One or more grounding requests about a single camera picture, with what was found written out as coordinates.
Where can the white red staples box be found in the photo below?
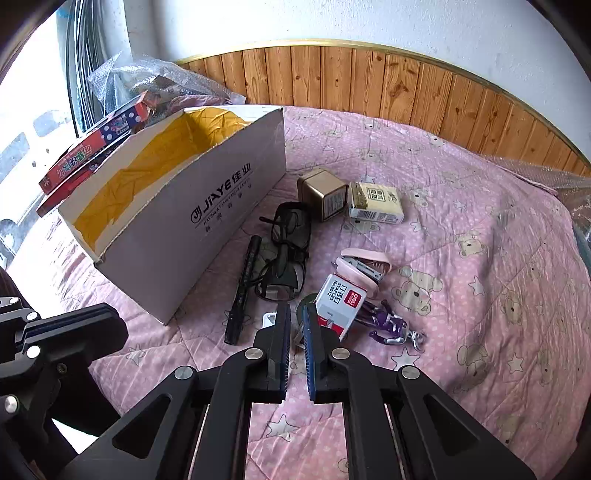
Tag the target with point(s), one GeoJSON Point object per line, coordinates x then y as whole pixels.
{"type": "Point", "coordinates": [339, 295]}

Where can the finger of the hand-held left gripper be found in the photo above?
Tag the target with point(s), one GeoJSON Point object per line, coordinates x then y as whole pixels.
{"type": "Point", "coordinates": [87, 341]}
{"type": "Point", "coordinates": [69, 318]}

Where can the white cardboard box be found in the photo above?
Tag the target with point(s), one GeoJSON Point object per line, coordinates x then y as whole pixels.
{"type": "Point", "coordinates": [207, 194]}

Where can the dark red flat box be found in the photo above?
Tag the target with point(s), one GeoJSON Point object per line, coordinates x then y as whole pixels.
{"type": "Point", "coordinates": [55, 198]}

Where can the gold square tin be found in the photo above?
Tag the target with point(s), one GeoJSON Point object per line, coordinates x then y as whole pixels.
{"type": "Point", "coordinates": [321, 191]}

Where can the pink stapler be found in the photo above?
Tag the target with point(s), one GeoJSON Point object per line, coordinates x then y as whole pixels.
{"type": "Point", "coordinates": [364, 265]}

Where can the cream tissue packet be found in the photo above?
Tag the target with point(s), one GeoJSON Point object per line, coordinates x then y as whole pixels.
{"type": "Point", "coordinates": [376, 203]}

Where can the green tape roll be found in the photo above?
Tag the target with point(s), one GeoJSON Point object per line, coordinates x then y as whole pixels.
{"type": "Point", "coordinates": [302, 308]}

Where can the red dotted game box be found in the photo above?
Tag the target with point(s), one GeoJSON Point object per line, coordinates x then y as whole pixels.
{"type": "Point", "coordinates": [87, 152]}

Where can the black marker pen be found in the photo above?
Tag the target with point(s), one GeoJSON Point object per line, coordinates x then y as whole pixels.
{"type": "Point", "coordinates": [242, 290]}

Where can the wooden headboard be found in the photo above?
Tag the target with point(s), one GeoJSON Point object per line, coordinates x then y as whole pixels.
{"type": "Point", "coordinates": [392, 83]}

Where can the white charger plug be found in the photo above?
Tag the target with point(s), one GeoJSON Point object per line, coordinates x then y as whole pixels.
{"type": "Point", "coordinates": [268, 319]}

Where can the pink bear print quilt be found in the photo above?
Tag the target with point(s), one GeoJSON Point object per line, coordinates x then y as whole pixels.
{"type": "Point", "coordinates": [438, 240]}

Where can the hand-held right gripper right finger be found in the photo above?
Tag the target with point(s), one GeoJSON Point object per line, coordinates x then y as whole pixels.
{"type": "Point", "coordinates": [310, 350]}

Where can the clear bubble wrap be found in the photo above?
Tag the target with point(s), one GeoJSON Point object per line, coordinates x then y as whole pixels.
{"type": "Point", "coordinates": [138, 78]}

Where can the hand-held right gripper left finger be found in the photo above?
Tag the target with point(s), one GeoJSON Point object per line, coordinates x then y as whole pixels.
{"type": "Point", "coordinates": [284, 341]}

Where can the black glasses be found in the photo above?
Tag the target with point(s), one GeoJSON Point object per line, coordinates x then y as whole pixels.
{"type": "Point", "coordinates": [281, 251]}

